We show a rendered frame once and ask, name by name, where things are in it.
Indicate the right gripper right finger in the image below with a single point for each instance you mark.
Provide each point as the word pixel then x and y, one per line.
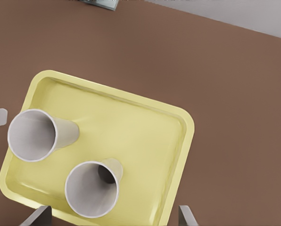
pixel 187 217

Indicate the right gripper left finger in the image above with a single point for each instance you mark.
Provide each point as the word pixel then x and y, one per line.
pixel 40 216

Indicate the white IKEA cup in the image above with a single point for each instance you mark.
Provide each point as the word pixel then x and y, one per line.
pixel 29 139
pixel 88 195

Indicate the pale yellow rectangular tray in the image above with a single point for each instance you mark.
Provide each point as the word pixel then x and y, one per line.
pixel 121 131

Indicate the silver frame post foot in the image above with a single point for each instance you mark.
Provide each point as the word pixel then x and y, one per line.
pixel 102 4

